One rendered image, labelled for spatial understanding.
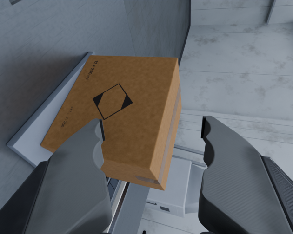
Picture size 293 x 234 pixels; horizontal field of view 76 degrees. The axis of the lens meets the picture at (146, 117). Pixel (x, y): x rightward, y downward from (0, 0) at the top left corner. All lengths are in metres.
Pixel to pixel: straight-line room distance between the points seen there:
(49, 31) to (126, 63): 0.20
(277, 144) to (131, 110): 5.15
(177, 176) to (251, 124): 2.77
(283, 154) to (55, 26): 5.22
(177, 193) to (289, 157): 3.13
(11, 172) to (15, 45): 0.27
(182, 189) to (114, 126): 2.70
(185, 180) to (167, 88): 2.72
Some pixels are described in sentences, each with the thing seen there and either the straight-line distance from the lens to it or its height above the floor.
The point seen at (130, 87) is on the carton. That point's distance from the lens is 0.48.
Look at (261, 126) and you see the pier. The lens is 5.32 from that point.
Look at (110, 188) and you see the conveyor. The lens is 0.82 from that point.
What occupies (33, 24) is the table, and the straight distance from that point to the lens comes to 0.52.
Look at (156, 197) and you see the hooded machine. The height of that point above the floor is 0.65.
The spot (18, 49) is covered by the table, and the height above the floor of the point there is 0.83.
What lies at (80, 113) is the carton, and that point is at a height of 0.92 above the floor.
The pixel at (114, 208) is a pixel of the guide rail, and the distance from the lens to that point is 0.84.
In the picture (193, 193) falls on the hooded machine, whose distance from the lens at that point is 3.10.
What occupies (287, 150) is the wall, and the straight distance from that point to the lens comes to 5.49.
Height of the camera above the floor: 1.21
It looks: 17 degrees down
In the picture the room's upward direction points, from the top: 97 degrees clockwise
